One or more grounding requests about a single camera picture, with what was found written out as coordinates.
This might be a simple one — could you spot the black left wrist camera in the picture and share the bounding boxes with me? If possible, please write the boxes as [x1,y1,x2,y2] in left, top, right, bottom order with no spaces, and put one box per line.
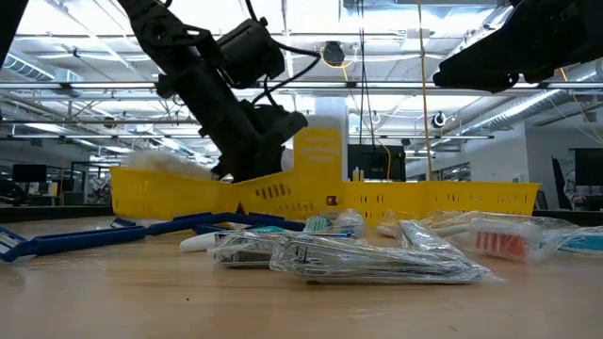
[216,17,286,90]

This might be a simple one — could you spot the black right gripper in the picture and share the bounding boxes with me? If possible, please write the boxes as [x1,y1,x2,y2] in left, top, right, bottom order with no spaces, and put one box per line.
[432,0,603,93]

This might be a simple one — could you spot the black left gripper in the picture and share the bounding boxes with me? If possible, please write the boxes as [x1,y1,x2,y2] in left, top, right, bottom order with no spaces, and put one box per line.
[157,58,310,184]

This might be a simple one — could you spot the long ceiling light strip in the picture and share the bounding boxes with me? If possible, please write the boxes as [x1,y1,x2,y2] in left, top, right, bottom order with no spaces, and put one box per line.
[0,80,603,91]

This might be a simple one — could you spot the clear bag of cotton pads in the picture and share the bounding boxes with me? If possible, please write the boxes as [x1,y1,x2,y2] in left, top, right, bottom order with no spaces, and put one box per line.
[122,149,175,179]
[164,157,216,181]

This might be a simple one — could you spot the green toothbrush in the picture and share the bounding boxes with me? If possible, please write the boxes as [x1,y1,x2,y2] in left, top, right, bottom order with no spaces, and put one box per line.
[178,208,367,254]

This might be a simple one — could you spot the black wall screen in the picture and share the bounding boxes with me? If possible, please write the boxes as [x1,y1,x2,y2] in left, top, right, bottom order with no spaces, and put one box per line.
[572,148,603,187]

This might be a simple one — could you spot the yellow hanging cable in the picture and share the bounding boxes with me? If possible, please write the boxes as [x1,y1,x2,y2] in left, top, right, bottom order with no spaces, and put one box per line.
[416,0,433,181]

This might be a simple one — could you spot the white yellow wipes canister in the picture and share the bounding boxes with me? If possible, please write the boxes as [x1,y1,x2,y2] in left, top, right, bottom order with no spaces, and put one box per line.
[292,114,345,183]

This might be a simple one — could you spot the blue disposable razor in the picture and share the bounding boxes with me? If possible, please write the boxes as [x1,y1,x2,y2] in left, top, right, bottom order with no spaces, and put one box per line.
[195,212,307,235]
[0,224,148,264]
[110,212,227,236]

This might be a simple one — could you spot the black hanging cable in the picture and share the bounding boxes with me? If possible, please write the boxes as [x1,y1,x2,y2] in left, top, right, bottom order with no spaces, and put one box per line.
[356,0,379,148]

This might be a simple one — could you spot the black leaning panel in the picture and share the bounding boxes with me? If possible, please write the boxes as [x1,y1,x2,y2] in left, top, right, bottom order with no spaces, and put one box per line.
[550,157,574,211]

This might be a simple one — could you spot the nail clipper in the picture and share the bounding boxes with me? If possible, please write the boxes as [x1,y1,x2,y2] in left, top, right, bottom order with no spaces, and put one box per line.
[397,218,458,265]
[269,232,503,286]
[209,229,296,270]

